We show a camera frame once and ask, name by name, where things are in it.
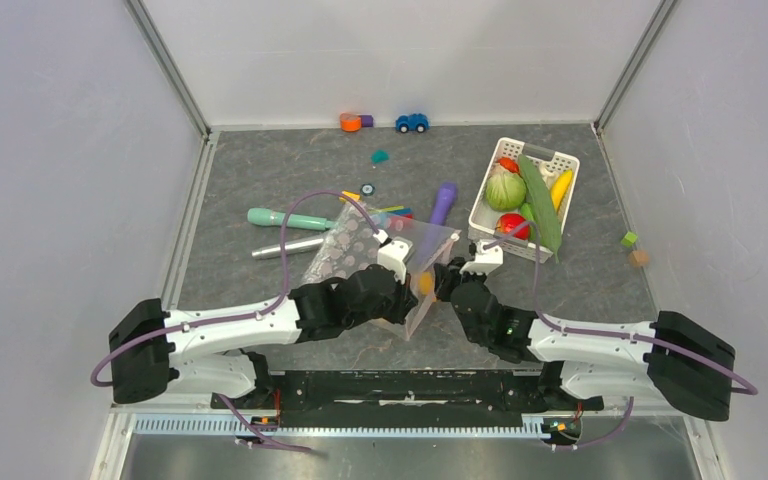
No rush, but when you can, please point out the tan wooden cube right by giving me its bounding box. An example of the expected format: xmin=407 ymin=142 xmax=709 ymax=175
xmin=628 ymin=249 xmax=650 ymax=268

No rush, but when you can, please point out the short green toy gourd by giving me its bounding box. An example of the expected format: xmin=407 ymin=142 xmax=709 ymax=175
xmin=519 ymin=202 xmax=537 ymax=224

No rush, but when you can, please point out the small round teal gear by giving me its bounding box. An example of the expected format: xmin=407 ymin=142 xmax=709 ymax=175
xmin=360 ymin=183 xmax=375 ymax=196

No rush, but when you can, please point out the orange stepped brick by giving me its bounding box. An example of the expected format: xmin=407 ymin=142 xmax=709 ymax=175
xmin=417 ymin=271 xmax=435 ymax=296

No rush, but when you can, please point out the white perforated plastic basket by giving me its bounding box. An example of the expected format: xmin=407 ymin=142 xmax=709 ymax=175
xmin=468 ymin=137 xmax=580 ymax=262

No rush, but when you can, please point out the red toy chili pepper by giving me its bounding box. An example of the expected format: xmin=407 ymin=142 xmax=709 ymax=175
xmin=497 ymin=157 xmax=520 ymax=174

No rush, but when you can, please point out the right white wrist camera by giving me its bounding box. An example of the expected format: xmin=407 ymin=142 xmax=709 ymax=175
xmin=460 ymin=239 xmax=504 ymax=276

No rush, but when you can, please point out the white toy mushroom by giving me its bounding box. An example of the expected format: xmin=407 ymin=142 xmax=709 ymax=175
xmin=538 ymin=162 xmax=558 ymax=188

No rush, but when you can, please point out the blue red green brick stack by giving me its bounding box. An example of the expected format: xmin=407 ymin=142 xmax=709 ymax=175
xmin=370 ymin=207 xmax=413 ymax=231

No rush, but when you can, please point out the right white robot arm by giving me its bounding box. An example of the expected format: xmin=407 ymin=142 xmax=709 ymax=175
xmin=433 ymin=257 xmax=736 ymax=422

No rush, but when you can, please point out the purple toy microphone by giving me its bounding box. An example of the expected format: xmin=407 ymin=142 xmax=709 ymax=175
xmin=418 ymin=182 xmax=457 ymax=264

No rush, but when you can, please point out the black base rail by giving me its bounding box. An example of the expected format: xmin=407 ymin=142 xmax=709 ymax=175
xmin=232 ymin=370 xmax=604 ymax=429

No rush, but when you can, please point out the silver toy microphone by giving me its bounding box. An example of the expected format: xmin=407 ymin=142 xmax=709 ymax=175
xmin=251 ymin=234 xmax=326 ymax=260

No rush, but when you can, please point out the clear polka dot zip bag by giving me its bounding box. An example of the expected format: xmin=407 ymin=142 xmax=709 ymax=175
xmin=301 ymin=203 xmax=461 ymax=340

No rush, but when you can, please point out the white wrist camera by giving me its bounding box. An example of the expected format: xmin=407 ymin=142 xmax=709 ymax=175
xmin=373 ymin=229 xmax=413 ymax=284
xmin=460 ymin=239 xmax=504 ymax=276

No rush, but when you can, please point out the red toy apple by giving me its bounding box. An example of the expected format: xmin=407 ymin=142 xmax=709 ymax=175
xmin=495 ymin=213 xmax=531 ymax=240

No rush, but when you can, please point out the small green cube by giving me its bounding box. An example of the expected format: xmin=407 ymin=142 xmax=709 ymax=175
xmin=621 ymin=231 xmax=639 ymax=249

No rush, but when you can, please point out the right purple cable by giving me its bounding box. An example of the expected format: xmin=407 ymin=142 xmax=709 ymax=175
xmin=483 ymin=219 xmax=760 ymax=452

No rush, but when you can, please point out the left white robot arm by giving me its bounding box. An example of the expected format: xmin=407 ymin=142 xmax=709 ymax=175
xmin=104 ymin=264 xmax=419 ymax=408

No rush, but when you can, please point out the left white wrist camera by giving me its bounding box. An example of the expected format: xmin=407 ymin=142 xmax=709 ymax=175
xmin=373 ymin=229 xmax=413 ymax=284

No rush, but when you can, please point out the orange and purple block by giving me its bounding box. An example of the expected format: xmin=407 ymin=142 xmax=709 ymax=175
xmin=338 ymin=112 xmax=375 ymax=133

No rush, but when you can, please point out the green toy cabbage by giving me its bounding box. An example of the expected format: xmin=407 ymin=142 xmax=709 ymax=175
xmin=484 ymin=172 xmax=527 ymax=212

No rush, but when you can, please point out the teal small block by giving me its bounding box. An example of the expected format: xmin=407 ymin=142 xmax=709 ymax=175
xmin=370 ymin=150 xmax=389 ymax=164

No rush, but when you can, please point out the yellow small brick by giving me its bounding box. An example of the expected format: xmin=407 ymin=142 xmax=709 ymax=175
xmin=340 ymin=191 xmax=362 ymax=203

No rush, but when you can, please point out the blue toy car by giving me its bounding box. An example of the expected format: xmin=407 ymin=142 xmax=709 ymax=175
xmin=395 ymin=113 xmax=430 ymax=133

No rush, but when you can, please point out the yellow toy banana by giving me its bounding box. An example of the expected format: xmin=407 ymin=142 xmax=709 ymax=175
xmin=549 ymin=170 xmax=574 ymax=211

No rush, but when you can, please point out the mint green toy microphone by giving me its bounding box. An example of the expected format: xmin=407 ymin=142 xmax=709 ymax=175
xmin=246 ymin=208 xmax=336 ymax=231

